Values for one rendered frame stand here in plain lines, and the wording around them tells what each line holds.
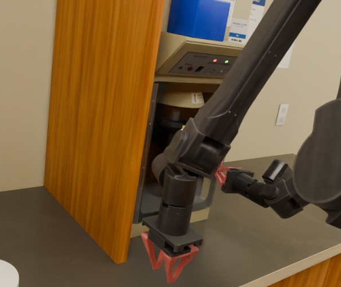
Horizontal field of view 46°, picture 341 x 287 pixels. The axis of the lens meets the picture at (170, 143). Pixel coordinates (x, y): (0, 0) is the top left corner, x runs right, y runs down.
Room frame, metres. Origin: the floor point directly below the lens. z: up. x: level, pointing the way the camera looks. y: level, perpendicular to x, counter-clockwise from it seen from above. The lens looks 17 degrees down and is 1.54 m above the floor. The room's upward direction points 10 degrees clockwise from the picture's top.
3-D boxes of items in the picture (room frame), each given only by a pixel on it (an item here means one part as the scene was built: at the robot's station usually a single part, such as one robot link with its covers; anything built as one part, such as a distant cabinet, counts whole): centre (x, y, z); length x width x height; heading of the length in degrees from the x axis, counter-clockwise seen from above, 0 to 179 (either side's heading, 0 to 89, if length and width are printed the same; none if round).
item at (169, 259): (0.63, -0.03, 1.14); 0.07 x 0.07 x 0.09; 41
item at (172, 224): (0.64, -0.03, 1.21); 0.10 x 0.07 x 0.07; 41
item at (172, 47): (1.05, -0.08, 1.46); 0.32 x 0.11 x 0.10; 131
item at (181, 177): (0.65, -0.03, 1.27); 0.07 x 0.06 x 0.07; 18
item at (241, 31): (1.10, -0.14, 1.54); 0.05 x 0.05 x 0.06; 57
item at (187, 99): (1.08, -0.05, 1.19); 0.30 x 0.01 x 0.40; 130
